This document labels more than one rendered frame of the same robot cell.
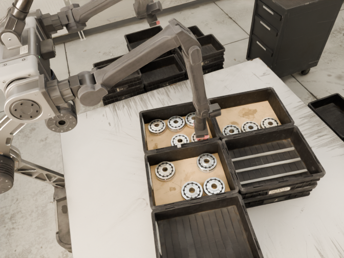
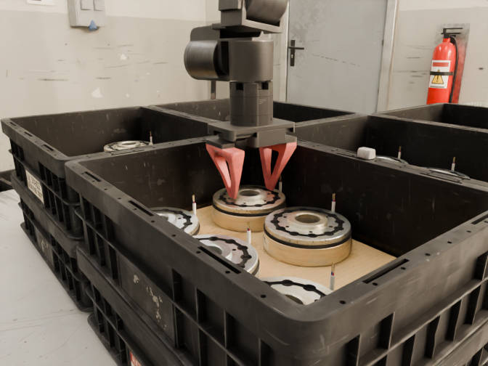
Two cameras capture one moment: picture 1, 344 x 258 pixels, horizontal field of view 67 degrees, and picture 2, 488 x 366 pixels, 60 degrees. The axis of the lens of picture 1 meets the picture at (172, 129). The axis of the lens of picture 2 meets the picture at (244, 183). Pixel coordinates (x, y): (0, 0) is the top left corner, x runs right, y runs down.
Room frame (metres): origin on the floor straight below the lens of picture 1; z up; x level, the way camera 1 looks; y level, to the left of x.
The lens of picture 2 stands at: (1.18, 0.30, 1.06)
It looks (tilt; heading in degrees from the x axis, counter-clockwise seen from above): 18 degrees down; 235
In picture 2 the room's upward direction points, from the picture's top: straight up
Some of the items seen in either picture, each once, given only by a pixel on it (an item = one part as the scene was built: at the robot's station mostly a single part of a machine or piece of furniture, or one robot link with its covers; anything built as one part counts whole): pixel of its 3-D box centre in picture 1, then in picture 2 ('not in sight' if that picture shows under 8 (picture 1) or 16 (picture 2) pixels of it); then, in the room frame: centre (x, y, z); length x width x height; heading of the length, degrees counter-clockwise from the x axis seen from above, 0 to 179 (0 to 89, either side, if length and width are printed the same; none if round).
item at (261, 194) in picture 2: not in sight; (249, 194); (0.86, -0.15, 0.86); 0.05 x 0.05 x 0.01
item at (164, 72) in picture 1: (162, 82); not in sight; (2.01, 0.03, 0.31); 0.40 x 0.30 x 0.34; 103
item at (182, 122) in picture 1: (175, 122); (207, 258); (0.99, -0.03, 0.86); 0.10 x 0.10 x 0.01
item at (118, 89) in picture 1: (122, 90); not in sight; (1.91, 0.42, 0.37); 0.40 x 0.30 x 0.45; 103
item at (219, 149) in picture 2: not in sight; (240, 163); (0.87, -0.15, 0.91); 0.07 x 0.07 x 0.09; 88
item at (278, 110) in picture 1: (246, 117); (118, 158); (0.94, -0.43, 0.87); 0.40 x 0.30 x 0.11; 93
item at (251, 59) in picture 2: (201, 115); (247, 60); (0.85, -0.16, 1.04); 0.07 x 0.06 x 0.07; 104
